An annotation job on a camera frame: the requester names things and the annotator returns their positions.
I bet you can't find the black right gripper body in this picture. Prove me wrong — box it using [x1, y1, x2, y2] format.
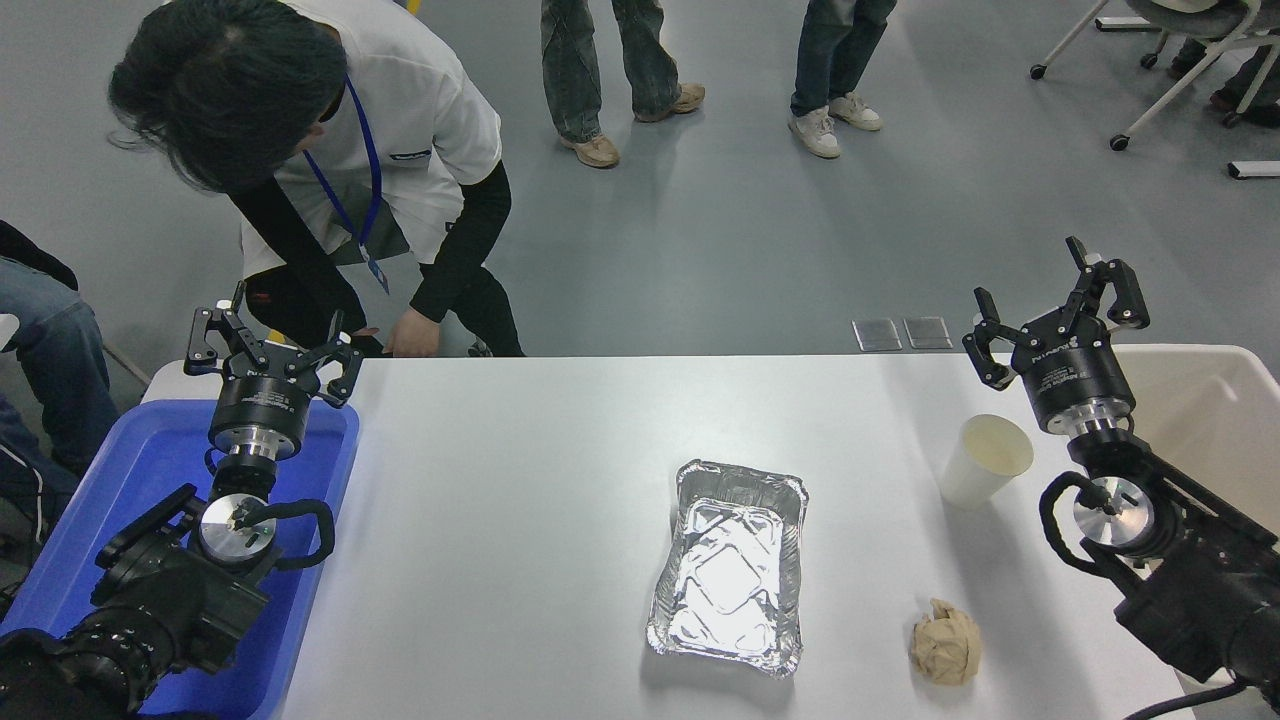
[1010, 316, 1137, 429]

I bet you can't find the white paper cup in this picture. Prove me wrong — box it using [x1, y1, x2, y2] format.
[938, 414, 1035, 511]

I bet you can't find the person's hand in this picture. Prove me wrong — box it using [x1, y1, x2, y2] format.
[385, 308, 442, 359]

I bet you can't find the person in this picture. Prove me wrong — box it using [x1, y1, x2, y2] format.
[540, 0, 707, 169]
[1168, 35, 1280, 129]
[108, 0, 526, 359]
[0, 220, 121, 601]
[788, 0, 898, 160]

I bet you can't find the grey wheeled office chair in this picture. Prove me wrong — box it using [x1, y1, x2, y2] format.
[1030, 0, 1280, 153]

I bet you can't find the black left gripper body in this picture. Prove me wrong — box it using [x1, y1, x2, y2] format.
[210, 366, 314, 435]

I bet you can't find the blue plastic tray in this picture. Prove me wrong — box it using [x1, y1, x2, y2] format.
[0, 398, 361, 720]

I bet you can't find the crumpled tan paper ball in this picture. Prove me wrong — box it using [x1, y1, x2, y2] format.
[909, 598, 983, 687]

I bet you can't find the large pale bin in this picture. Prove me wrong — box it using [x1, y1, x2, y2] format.
[1105, 344, 1280, 701]

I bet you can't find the silver foil tray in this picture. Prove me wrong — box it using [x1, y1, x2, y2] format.
[645, 459, 811, 680]

